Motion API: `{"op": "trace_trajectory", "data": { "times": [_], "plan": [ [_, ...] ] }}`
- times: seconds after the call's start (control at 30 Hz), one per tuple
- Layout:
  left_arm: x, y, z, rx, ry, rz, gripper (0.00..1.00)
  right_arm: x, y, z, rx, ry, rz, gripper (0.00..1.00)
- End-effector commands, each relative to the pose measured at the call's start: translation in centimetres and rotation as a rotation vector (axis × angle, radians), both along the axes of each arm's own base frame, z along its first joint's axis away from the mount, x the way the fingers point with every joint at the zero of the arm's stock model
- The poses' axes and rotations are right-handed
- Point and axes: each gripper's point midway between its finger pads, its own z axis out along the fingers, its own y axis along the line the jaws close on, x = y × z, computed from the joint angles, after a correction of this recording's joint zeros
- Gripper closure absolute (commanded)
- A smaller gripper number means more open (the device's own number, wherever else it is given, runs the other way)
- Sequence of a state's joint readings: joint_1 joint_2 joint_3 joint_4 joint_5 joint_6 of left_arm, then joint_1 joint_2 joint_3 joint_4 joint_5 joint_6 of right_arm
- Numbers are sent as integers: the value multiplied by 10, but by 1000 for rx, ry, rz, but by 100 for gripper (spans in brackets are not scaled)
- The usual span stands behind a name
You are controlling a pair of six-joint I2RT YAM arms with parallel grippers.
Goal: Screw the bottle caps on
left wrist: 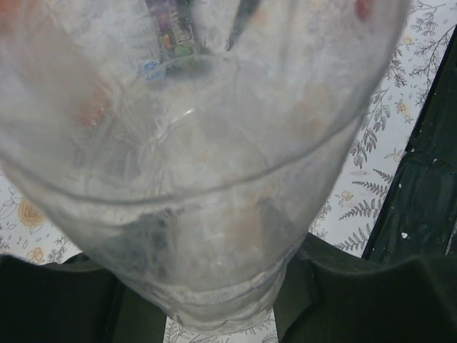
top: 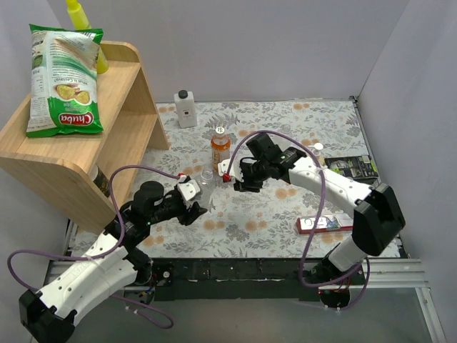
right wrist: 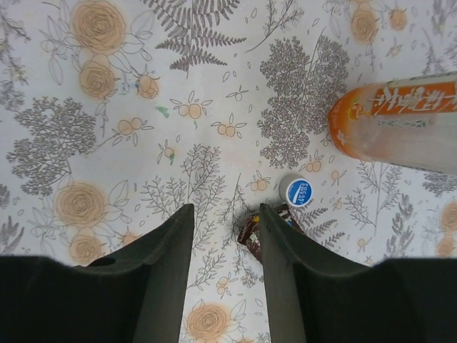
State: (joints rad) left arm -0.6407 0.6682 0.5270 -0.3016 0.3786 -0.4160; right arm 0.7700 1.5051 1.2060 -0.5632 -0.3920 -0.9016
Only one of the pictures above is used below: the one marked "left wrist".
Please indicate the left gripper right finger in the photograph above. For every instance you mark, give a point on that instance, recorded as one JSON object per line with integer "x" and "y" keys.
{"x": 331, "y": 296}

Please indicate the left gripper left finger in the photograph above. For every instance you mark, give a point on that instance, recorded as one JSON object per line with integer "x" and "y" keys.
{"x": 77, "y": 301}

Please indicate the clear bottle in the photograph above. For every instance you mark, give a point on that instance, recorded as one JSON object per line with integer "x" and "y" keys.
{"x": 193, "y": 180}

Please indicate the floral table mat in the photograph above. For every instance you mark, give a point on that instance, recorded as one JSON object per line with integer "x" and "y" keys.
{"x": 347, "y": 217}

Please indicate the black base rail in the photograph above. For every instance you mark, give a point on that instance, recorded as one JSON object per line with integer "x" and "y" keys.
{"x": 418, "y": 216}

